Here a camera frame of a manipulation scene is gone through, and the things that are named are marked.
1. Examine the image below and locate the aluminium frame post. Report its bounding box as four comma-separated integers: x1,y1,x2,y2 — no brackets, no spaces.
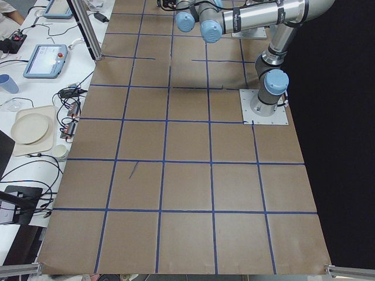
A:
67,0,103,61

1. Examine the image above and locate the left aluminium frame corner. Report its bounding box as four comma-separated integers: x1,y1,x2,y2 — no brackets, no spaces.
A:
0,263,43,277

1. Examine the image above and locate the beige tray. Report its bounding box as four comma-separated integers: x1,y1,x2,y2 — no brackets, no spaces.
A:
13,105,56,156

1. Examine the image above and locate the usb adapter board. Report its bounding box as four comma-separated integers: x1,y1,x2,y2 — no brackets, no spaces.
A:
60,121,77,141
67,101,81,117

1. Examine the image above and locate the upper usb adapter board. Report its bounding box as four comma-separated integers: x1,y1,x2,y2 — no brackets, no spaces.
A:
67,101,81,117

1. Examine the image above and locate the black power adapter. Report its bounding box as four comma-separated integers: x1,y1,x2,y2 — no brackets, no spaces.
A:
94,12,109,23

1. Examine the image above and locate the blue plastic cup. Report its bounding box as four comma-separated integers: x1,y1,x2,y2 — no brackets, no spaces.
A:
0,74,19,94

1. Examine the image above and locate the teach pendant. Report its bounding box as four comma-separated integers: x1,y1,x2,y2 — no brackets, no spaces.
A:
43,0,73,19
23,44,68,78

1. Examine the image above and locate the beige plate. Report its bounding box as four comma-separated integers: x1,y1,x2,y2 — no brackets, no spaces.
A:
11,114,49,144

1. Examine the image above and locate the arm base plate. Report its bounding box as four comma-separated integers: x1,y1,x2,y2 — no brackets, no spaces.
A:
239,89,289,125
231,27,267,40

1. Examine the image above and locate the clear plastic bag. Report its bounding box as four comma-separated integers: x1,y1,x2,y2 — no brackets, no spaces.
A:
0,99,24,112

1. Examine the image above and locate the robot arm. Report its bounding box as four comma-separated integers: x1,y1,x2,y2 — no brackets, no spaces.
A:
156,0,333,117

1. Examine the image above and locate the black stand base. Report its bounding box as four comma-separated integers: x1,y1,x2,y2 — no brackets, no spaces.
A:
1,185,43,225

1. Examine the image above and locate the aluminium frame corner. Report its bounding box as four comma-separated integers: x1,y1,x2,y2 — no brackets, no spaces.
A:
0,263,43,277
325,265,375,280

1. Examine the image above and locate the far teach pendant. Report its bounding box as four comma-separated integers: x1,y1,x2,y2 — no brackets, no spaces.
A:
43,0,73,19

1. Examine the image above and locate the black red controller box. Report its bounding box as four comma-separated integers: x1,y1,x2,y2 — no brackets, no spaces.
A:
1,33,27,54

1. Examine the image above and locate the lower usb adapter board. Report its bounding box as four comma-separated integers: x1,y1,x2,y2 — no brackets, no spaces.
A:
60,121,77,141

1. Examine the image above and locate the white paper cup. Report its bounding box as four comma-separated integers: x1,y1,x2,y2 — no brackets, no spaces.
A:
52,145,69,162

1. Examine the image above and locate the near teach pendant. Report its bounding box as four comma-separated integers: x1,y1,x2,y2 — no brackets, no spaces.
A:
23,44,68,78

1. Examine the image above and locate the right aluminium frame corner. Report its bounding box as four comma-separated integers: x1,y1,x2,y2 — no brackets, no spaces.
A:
325,265,375,280

